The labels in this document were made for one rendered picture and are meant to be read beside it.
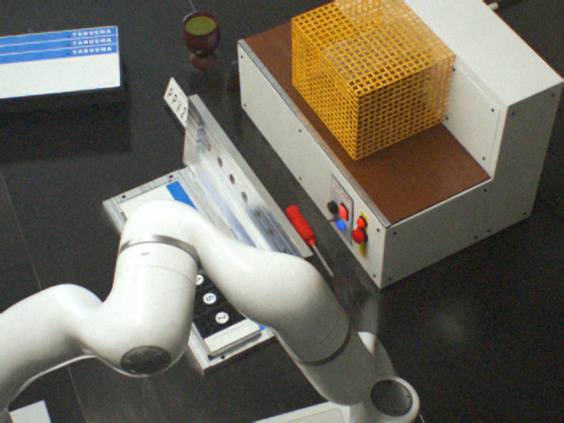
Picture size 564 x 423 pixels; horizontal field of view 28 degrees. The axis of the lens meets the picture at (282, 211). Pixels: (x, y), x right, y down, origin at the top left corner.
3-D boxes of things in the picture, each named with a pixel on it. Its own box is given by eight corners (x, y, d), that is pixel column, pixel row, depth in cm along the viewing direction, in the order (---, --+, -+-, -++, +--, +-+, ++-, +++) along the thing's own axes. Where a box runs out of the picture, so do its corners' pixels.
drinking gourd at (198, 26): (189, 45, 254) (184, 8, 246) (226, 48, 254) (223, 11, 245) (181, 71, 249) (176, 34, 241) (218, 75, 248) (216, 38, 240)
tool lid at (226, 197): (188, 96, 215) (196, 93, 215) (182, 166, 228) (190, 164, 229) (304, 257, 190) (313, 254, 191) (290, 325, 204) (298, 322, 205)
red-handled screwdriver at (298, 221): (284, 216, 223) (284, 207, 221) (297, 211, 224) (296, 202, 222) (325, 283, 213) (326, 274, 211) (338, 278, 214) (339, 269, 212)
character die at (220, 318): (192, 322, 205) (191, 319, 205) (240, 300, 208) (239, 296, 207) (204, 342, 203) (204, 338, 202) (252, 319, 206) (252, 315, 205)
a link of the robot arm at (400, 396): (337, 417, 171) (347, 471, 164) (357, 367, 161) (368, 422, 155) (390, 416, 172) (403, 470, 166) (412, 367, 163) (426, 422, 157)
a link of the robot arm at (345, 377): (272, 273, 153) (346, 380, 175) (287, 371, 143) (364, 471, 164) (334, 251, 151) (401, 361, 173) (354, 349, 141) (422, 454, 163)
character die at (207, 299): (180, 303, 208) (180, 300, 207) (227, 281, 211) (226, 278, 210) (192, 322, 205) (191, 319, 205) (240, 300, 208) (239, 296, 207)
